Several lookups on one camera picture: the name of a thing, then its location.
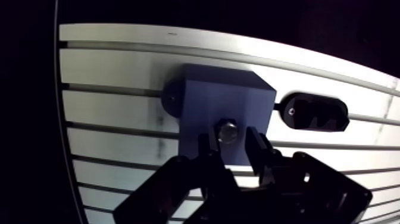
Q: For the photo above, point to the dark blue-grey block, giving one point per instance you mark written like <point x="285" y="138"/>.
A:
<point x="218" y="100"/>

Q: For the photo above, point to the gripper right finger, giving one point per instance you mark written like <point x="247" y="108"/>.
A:
<point x="312" y="187"/>

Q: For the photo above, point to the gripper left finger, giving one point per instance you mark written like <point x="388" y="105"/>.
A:
<point x="175" y="187"/>

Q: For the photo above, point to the black oval holder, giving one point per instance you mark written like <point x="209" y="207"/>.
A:
<point x="314" y="112"/>

